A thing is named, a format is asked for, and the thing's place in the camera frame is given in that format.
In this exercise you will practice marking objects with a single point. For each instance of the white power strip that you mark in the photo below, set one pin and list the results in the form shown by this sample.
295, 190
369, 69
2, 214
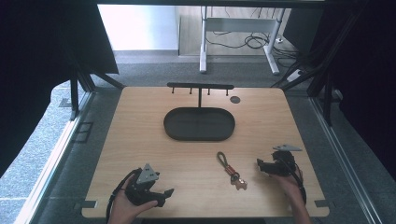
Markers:
294, 75

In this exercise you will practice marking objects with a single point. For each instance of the person's left hand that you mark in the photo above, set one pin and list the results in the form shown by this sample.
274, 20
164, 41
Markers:
124, 208

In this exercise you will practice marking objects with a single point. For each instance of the round black table grommet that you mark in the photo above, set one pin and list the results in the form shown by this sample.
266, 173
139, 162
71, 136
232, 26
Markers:
235, 100

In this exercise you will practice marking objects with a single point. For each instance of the person's right hand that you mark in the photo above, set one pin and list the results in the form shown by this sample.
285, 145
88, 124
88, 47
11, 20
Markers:
291, 186

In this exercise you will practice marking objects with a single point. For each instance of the aluminium rail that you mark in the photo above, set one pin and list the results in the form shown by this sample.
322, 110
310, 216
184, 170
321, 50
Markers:
53, 165
342, 161

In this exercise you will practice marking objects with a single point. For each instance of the black metal stand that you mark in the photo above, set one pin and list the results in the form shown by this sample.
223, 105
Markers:
327, 93
81, 84

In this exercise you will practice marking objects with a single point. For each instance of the black curtain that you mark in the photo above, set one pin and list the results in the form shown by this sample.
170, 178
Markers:
37, 62
367, 77

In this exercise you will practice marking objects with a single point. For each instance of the white desk frame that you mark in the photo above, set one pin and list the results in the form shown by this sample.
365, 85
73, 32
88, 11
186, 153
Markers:
239, 25

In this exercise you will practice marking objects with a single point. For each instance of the black key rack with tray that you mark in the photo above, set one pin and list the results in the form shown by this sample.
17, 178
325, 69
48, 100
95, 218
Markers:
199, 124

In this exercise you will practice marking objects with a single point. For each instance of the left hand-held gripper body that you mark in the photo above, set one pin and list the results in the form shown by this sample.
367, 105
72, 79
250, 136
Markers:
140, 189

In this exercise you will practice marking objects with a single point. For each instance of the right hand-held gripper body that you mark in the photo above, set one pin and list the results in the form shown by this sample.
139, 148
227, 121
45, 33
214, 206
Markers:
280, 163

